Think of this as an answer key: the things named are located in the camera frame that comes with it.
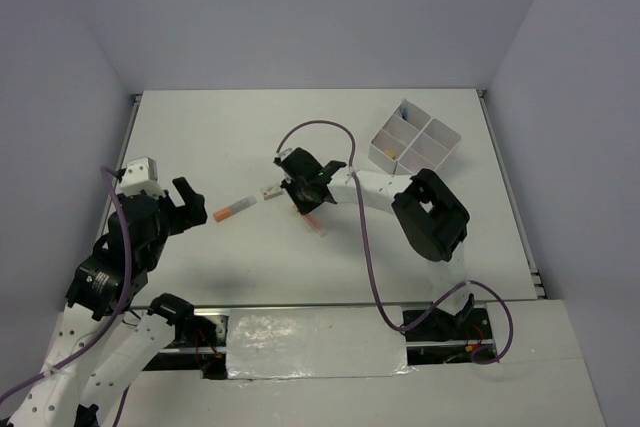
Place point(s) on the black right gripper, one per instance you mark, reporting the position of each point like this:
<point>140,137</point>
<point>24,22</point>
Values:
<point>289,184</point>

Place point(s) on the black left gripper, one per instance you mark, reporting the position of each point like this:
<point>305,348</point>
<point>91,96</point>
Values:
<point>192,213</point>

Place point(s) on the yellow pink highlighter marker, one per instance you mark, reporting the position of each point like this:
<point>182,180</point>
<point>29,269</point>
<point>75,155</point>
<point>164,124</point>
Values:
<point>312,222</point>

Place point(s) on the orange grey highlighter marker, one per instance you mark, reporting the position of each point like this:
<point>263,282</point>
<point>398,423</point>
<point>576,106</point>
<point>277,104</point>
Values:
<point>234,208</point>

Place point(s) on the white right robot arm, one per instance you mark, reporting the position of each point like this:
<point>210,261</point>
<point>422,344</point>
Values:
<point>431,217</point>

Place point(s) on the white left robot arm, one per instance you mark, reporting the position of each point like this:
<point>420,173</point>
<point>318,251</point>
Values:
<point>79,383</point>

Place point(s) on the white staples box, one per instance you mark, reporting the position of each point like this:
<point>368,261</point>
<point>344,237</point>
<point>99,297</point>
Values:
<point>271,191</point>

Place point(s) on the white left storage container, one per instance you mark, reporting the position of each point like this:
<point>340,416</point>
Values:
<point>396,134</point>

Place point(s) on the white storage container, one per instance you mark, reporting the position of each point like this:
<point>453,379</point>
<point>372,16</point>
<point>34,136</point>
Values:
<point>396,134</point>
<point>430,149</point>

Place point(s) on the white right storage container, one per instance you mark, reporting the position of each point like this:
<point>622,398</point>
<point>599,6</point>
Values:
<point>430,149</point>

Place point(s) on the silver foil covered panel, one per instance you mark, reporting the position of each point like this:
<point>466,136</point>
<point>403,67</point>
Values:
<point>303,343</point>

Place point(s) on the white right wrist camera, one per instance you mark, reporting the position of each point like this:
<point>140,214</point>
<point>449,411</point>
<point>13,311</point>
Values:
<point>282,155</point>

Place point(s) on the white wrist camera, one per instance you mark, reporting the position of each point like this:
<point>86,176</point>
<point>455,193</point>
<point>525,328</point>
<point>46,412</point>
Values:
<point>140,178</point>
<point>282,155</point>

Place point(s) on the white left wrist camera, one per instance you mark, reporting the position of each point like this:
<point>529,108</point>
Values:
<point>140,178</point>

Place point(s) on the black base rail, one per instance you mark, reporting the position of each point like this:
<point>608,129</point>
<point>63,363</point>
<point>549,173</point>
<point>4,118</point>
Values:
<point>438,340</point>

